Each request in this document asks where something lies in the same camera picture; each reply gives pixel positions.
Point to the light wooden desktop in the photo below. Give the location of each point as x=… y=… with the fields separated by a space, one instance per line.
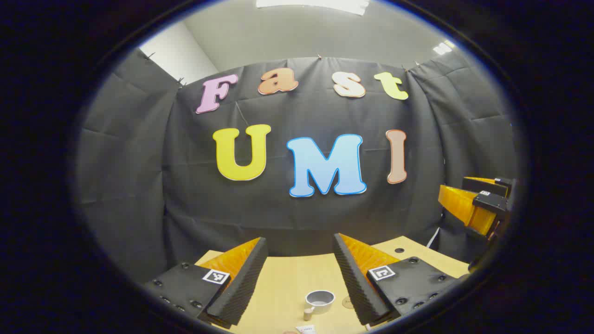
x=287 y=278

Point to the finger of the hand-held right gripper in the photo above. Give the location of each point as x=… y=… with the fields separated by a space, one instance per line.
x=492 y=184
x=464 y=208

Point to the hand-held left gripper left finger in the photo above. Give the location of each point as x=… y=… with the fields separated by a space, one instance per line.
x=241 y=292

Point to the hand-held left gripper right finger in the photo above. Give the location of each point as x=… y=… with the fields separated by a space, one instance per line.
x=355 y=287

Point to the round cork coaster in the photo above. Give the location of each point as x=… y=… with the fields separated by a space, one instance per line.
x=347 y=303

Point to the ceiling light panel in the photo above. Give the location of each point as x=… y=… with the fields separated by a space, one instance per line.
x=315 y=5
x=442 y=48

